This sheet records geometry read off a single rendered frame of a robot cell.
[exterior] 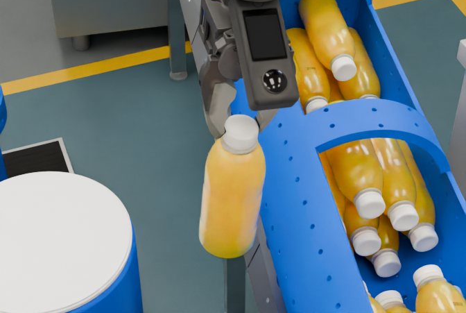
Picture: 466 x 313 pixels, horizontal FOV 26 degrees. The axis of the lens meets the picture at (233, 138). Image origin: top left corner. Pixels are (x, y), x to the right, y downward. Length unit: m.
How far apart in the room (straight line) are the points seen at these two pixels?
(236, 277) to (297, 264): 1.18
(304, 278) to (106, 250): 0.34
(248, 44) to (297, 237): 0.44
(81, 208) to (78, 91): 1.77
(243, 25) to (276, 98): 0.08
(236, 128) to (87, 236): 0.49
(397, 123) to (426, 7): 2.28
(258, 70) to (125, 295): 0.65
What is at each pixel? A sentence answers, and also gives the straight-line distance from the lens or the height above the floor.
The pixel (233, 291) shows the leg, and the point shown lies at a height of 0.16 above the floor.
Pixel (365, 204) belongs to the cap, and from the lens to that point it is 1.39.
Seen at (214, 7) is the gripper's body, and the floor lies 1.57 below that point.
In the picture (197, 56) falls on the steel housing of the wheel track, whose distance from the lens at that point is 2.08.
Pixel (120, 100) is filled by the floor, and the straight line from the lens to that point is 3.26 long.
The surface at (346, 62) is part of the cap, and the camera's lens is 1.66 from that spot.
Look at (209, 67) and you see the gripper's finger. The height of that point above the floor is 1.54.
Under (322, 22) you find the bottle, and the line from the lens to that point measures 1.72.
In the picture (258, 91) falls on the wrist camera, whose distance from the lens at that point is 0.94.
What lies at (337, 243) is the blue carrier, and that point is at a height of 1.21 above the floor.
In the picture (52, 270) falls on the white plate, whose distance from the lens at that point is 1.49.
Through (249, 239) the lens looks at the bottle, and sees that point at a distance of 1.20.
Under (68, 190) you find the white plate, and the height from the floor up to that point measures 1.04.
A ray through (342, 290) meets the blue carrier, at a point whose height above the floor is 1.20.
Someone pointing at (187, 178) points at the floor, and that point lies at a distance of 3.00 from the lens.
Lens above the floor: 2.19
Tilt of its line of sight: 45 degrees down
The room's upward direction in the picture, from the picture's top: straight up
